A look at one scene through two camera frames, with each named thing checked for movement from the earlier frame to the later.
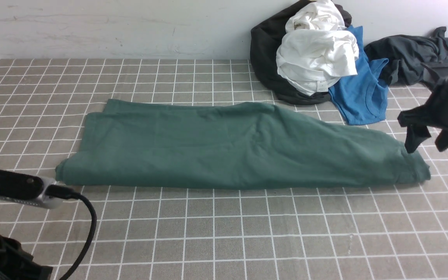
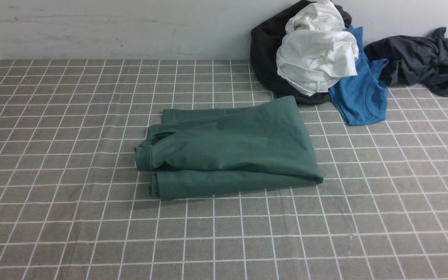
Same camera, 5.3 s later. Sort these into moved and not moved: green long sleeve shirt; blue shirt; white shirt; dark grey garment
Moved: green long sleeve shirt
Not moved: dark grey garment; white shirt; blue shirt
